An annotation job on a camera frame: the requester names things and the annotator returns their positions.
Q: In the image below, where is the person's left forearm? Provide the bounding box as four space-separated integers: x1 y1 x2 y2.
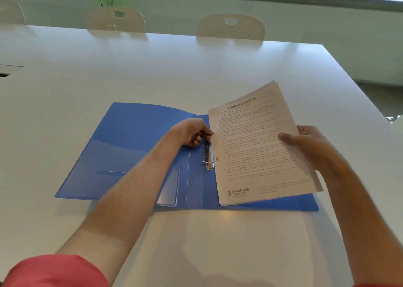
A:
55 132 189 285

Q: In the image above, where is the metal binder ring mechanism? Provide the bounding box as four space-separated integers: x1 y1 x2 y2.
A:
201 135 219 171

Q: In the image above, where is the white perforated chair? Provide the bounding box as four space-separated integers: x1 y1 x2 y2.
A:
85 7 146 33
0 0 27 25
196 14 266 41

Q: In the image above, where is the person's right forearm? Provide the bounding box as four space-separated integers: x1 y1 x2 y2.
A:
316 159 403 287

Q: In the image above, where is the person's left hand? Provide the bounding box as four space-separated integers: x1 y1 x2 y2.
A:
169 118 215 148

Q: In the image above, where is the stack of printed paper sheets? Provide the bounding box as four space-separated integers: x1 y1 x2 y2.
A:
208 81 324 207

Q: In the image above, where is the blue ring binder folder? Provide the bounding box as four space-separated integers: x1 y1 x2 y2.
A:
54 102 319 212

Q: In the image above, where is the red sleeve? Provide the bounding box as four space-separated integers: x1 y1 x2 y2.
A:
0 254 111 287

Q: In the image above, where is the person's right hand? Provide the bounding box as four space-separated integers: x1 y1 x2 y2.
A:
278 125 343 172

